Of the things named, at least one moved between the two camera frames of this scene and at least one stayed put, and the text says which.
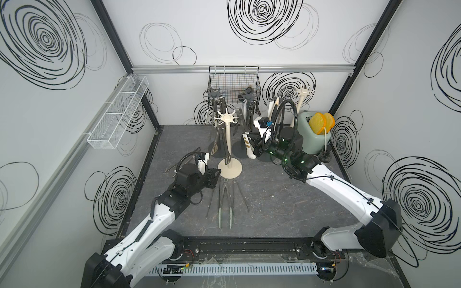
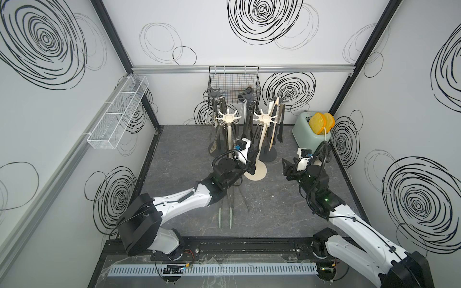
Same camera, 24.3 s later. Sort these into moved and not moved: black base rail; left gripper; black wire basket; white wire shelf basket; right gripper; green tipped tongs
Moved: right gripper; left gripper
Not moved: black base rail; white wire shelf basket; green tipped tongs; black wire basket
